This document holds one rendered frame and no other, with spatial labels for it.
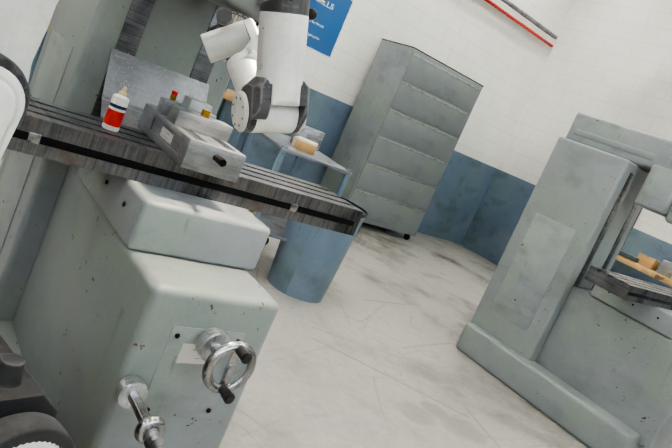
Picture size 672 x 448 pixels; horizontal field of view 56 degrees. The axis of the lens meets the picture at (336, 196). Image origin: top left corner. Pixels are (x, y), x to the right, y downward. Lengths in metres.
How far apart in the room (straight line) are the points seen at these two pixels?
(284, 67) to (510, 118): 8.01
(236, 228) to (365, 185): 5.27
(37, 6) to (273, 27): 0.38
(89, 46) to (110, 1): 0.14
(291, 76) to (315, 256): 2.70
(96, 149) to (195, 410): 0.62
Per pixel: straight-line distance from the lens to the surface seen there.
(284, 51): 1.15
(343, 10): 6.90
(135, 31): 1.96
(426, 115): 6.99
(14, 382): 1.12
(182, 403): 1.49
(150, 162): 1.53
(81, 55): 1.95
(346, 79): 7.07
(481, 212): 9.15
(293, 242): 3.82
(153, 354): 1.39
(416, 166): 7.12
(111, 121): 1.58
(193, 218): 1.47
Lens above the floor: 1.21
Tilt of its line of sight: 8 degrees down
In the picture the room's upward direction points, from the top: 23 degrees clockwise
